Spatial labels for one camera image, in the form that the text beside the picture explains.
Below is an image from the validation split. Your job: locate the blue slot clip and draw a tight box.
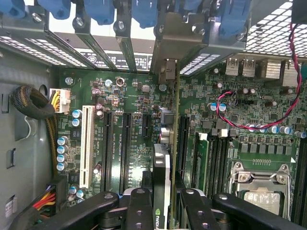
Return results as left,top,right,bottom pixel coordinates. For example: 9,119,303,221
83,0,116,26
0,0,26,19
131,0,159,29
37,0,72,20
184,0,204,14
217,0,252,38

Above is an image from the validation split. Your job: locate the CPU with paste residue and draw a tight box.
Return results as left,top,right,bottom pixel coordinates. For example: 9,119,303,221
243,191,281,215

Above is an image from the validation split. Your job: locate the black short expansion slot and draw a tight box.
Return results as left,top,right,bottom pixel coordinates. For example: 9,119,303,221
142,113,152,138

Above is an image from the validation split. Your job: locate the green RAM stick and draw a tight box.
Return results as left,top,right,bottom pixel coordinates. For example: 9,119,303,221
193,132,210,191

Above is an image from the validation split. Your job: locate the black main power connector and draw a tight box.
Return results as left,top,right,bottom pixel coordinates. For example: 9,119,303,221
32,176,69,216

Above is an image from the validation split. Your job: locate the red black twisted wire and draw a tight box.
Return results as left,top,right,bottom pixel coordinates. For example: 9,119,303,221
215,23,303,131

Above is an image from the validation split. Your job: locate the white power connector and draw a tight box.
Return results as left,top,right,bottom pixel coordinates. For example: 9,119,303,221
49,88,71,115

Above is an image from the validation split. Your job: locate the black box with label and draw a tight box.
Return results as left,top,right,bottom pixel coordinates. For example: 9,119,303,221
291,0,307,24

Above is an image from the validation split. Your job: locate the green motherboard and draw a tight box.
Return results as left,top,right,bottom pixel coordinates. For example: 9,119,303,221
55,56,307,221

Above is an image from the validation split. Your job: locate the silver port block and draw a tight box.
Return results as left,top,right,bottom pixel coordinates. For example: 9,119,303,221
264,59,283,80
282,59,300,87

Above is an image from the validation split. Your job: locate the black open PC case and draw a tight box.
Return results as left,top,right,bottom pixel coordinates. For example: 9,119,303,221
0,0,307,230

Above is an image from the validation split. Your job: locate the metal slot cover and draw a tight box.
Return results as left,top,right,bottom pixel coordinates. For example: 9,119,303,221
114,20,138,72
73,16,118,70

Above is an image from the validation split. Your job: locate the silver USB port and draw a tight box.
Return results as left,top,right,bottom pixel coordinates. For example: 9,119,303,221
225,58,240,77
241,58,257,78

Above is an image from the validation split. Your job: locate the white expansion slot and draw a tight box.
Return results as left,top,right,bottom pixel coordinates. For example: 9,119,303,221
78,104,96,189

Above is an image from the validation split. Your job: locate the black braided cable sleeve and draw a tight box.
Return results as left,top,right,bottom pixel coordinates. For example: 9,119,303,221
11,85,58,178

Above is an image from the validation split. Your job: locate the black long expansion slot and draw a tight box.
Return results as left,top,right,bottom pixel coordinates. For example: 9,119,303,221
177,115,190,179
100,111,115,192
119,112,132,195

